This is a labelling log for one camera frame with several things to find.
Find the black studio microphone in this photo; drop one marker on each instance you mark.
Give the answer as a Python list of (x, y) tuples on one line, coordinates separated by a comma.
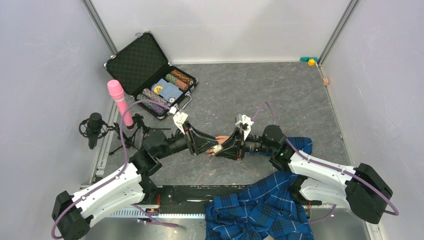
[(93, 128)]

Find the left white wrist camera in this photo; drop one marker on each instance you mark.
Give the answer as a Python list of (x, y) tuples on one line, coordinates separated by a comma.
[(179, 119)]

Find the black tripod stand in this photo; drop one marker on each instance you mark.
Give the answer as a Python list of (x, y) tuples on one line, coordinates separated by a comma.
[(130, 141)]

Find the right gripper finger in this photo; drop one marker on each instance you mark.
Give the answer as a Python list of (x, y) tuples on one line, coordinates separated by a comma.
[(234, 140), (231, 153)]

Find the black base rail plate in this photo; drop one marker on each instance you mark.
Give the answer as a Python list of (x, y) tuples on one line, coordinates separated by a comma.
[(187, 199)]

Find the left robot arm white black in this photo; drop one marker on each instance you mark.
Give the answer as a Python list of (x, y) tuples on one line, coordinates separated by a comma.
[(75, 214)]

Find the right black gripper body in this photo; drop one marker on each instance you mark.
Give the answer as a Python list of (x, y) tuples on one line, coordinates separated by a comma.
[(241, 145)]

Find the yellow cube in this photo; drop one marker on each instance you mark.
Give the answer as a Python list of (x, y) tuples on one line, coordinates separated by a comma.
[(311, 62)]

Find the open black poker chip case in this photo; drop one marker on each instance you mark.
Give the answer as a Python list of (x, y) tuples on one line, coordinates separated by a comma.
[(145, 73)]

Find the mannequin hand with painted nails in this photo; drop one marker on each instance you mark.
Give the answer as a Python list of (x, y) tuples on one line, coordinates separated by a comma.
[(221, 139)]

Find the blue plaid shirt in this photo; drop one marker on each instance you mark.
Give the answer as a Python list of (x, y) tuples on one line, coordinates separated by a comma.
[(263, 209)]

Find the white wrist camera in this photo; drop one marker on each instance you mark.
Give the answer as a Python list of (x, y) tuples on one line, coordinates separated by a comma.
[(179, 119), (244, 123)]

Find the teal block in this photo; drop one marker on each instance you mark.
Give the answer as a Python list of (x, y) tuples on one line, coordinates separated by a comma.
[(307, 58)]

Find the pink microphone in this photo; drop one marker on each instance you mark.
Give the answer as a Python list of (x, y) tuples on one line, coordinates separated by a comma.
[(117, 93)]

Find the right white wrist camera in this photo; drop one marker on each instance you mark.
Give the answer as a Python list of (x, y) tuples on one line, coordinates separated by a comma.
[(244, 123)]

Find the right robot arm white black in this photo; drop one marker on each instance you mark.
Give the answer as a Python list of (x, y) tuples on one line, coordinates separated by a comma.
[(358, 188)]

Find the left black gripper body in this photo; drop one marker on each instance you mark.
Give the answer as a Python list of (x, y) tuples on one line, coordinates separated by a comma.
[(191, 138)]

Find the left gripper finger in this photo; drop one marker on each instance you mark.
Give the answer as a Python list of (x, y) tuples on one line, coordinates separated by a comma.
[(205, 145), (206, 136)]

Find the nail polish bottle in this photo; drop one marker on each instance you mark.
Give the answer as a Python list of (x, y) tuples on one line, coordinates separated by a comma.
[(217, 148)]

